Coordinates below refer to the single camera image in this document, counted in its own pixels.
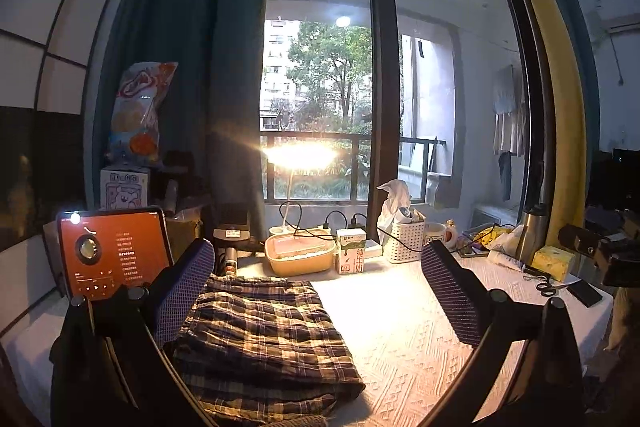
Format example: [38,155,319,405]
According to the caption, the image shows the hanging laundry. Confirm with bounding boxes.
[492,66,530,202]

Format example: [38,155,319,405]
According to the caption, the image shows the steel thermos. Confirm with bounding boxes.
[515,203,548,265]

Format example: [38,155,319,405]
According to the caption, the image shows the white desk lamp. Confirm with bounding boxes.
[262,144,336,238]

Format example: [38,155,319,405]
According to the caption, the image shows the black device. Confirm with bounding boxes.
[212,203,251,244]

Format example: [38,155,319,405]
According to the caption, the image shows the black scissors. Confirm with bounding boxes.
[522,264,571,298]

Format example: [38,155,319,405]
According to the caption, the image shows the white plastic basket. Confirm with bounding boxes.
[385,219,426,264]

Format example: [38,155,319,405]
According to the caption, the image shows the white plastic packet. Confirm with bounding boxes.
[487,249,526,272]

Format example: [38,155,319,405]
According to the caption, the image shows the black phone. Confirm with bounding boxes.
[566,279,604,309]

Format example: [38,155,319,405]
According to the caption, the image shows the black cable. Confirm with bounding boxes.
[277,201,397,249]

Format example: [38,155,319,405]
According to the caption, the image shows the yellow tissue pack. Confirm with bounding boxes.
[531,245,573,283]

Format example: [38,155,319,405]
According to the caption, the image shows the dark curtain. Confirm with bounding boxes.
[82,0,281,253]

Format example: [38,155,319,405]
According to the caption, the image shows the black balcony railing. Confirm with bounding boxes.
[260,132,438,202]

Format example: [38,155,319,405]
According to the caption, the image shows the brown cardboard box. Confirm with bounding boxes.
[165,207,206,253]

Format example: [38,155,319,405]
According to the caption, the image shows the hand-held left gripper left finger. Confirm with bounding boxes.
[50,237,217,427]

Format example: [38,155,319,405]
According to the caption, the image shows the purple packet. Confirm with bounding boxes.
[460,232,493,258]

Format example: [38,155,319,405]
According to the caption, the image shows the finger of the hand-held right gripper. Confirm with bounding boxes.
[558,223,608,258]

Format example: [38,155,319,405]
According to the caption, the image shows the colourful snack bag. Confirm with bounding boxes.
[107,61,179,168]

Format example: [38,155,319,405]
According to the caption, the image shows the white air conditioner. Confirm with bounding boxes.
[600,14,640,34]

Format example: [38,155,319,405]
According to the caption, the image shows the small white cartoon box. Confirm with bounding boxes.
[100,166,151,210]

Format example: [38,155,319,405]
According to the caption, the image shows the black window frame post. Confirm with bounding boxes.
[362,0,403,248]

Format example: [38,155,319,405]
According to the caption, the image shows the tablet with red screen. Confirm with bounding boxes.
[56,206,173,300]

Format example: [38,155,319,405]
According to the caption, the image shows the yellow lidded container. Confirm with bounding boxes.
[264,233,337,278]

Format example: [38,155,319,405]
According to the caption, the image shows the plaid pants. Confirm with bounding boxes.
[165,274,367,425]

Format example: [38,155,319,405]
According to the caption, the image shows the yellow curtain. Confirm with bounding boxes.
[482,0,588,253]

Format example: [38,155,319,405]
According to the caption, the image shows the white yellow plastic bag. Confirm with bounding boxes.
[472,224,523,253]

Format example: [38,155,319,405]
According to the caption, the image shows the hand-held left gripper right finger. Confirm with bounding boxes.
[420,239,586,427]

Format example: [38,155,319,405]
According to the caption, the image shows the white textured tablecloth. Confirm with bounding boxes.
[0,252,615,427]

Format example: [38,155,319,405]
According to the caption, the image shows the white green milk carton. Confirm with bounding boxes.
[336,228,368,275]

